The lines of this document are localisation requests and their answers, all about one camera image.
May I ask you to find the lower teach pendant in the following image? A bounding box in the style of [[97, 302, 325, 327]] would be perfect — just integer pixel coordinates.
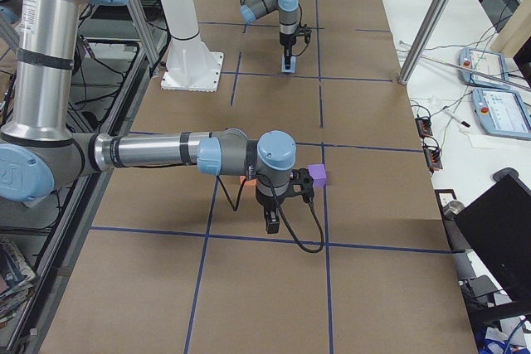
[[471, 88, 530, 141]]

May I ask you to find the upper teach pendant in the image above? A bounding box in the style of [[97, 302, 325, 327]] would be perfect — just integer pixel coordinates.
[[459, 47, 509, 90]]

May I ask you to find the orange block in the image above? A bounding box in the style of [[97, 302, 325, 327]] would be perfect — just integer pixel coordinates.
[[240, 176, 256, 187]]

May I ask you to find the black marker pen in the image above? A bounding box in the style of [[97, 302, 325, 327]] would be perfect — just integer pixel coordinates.
[[444, 109, 470, 128]]

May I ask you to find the silver metal cup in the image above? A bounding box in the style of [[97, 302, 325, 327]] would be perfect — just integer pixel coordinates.
[[442, 200, 465, 221]]

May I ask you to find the aluminium frame post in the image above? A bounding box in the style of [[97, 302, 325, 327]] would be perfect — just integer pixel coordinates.
[[398, 0, 449, 85]]

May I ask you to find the purple block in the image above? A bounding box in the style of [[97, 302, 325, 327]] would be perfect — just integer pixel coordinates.
[[308, 163, 327, 188]]

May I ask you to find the stack of magazines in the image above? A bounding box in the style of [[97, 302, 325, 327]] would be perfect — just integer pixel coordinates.
[[1, 235, 37, 327]]

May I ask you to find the upper orange black connector box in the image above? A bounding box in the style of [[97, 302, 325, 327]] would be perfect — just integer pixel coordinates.
[[415, 116, 433, 138]]

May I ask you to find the near black camera cable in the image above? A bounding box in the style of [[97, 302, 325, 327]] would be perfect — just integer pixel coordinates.
[[217, 171, 324, 254]]

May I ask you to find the black laptop monitor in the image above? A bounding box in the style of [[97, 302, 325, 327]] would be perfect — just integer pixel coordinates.
[[455, 175, 530, 301]]

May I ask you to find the lower orange black connector box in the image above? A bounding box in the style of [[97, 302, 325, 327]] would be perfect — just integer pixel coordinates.
[[422, 145, 443, 172]]

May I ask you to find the light blue block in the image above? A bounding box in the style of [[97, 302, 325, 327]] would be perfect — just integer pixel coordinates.
[[281, 56, 297, 74]]

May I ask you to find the orange black connector box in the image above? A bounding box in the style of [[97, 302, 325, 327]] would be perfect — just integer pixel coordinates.
[[415, 116, 433, 138], [422, 145, 443, 172]]

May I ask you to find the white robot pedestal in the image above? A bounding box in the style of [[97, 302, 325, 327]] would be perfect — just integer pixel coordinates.
[[161, 0, 224, 92]]

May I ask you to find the teach pendant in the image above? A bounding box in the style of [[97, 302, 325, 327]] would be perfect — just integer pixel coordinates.
[[471, 88, 530, 141], [459, 47, 509, 90]]

